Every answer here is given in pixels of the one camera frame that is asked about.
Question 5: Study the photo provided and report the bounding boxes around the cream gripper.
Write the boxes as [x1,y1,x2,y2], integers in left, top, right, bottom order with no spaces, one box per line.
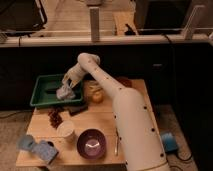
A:
[62,67,84,88]

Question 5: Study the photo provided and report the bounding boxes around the grey blue towel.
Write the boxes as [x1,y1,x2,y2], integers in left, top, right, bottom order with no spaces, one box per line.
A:
[56,85,75,100]

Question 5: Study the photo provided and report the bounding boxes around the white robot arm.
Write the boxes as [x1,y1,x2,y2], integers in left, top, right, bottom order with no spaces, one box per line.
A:
[62,53,170,171]

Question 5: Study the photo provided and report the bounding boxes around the green plastic tray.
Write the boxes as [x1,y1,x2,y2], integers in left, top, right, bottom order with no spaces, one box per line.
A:
[30,74,84,108]

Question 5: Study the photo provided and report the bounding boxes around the pale banana peel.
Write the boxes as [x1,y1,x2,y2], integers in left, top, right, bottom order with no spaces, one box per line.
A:
[89,81,102,92]

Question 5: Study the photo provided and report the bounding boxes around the black rectangular block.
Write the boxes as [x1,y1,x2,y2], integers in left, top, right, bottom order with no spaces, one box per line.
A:
[68,103,88,116]

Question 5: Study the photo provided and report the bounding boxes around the white paper cup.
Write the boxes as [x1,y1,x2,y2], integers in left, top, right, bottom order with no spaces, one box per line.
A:
[57,120,75,141]

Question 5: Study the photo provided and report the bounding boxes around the brown wooden bowl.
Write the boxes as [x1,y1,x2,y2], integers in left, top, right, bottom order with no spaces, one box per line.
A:
[116,77,132,87]

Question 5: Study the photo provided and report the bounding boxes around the wooden board table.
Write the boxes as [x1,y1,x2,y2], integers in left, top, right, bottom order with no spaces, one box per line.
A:
[27,79,158,166]

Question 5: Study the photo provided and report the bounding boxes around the purple bowl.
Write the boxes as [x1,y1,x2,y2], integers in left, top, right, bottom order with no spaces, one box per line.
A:
[77,129,106,160]

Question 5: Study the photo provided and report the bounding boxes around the blue grey oven mitt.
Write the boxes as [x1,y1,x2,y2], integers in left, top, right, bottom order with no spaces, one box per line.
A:
[18,135,59,164]

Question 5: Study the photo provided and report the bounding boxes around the black monitor left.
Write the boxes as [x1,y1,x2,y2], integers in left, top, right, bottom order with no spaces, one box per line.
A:
[0,0,47,32]

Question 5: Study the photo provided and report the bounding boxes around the black monitor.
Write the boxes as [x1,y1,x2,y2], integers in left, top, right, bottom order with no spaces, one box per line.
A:
[0,0,47,32]
[134,0,191,29]

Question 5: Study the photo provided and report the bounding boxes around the silver fork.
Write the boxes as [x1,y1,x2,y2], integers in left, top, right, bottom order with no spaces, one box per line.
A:
[114,129,119,156]

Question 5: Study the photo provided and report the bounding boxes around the black monitor right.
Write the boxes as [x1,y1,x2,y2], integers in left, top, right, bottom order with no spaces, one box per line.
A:
[134,0,191,29]

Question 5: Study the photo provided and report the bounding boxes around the blue device on floor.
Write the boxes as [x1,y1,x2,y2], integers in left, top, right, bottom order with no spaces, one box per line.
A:
[161,133,178,153]

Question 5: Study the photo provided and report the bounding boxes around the grey upright post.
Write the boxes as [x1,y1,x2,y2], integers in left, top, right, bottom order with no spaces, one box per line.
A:
[90,7,100,42]

